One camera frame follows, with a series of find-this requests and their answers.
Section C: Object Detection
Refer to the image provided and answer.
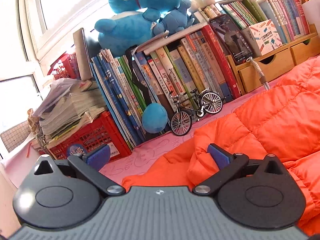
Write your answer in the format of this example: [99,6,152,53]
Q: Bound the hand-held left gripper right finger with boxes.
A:
[192,143,285,196]

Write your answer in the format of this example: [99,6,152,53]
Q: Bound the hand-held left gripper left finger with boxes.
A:
[33,144,126,197]

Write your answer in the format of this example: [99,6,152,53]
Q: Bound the orange down jacket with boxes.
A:
[121,56,320,235]

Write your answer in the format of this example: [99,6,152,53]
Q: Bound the red plastic crate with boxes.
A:
[46,110,133,161]

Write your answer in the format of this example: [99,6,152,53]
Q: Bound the black model bicycle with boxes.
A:
[168,87,223,136]

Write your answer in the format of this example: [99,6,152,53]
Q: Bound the stack of magazines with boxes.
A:
[30,77,110,151]

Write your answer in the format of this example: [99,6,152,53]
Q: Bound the row of tall blue books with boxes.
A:
[90,49,151,151]

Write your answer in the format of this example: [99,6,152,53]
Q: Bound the blue plush ball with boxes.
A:
[142,103,168,133]

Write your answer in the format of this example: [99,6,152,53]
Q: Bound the white poster paper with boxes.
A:
[0,142,41,188]

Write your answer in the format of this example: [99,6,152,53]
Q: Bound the grid cutting mat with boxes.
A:
[0,119,33,153]

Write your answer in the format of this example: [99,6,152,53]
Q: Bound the row of thick books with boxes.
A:
[130,25,242,131]

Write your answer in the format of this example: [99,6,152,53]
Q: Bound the red mesh basket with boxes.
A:
[47,52,81,81]

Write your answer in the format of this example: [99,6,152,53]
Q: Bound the wooden drawer organizer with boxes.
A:
[225,24,320,96]

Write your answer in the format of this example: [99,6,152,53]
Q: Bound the grey board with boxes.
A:
[73,27,97,81]

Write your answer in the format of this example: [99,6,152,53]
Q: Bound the black smartphone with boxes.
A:
[209,14,255,65]

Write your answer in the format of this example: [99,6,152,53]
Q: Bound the flat white booklets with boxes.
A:
[136,22,210,56]

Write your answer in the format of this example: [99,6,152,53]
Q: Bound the white box with pencil print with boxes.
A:
[247,19,285,57]

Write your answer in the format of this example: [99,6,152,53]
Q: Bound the large light blue plush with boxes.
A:
[94,10,162,57]

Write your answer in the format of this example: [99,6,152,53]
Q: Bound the row of small books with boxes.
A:
[197,2,223,25]

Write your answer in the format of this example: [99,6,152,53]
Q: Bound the row of slim green books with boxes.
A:
[221,0,268,30]

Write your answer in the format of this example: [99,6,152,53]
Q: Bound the small dark blue plush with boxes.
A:
[152,0,196,36]

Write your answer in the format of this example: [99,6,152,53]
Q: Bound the row of colourful slim books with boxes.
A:
[262,0,312,43]

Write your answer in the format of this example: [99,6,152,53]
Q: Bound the black strap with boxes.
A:
[124,45,153,106]

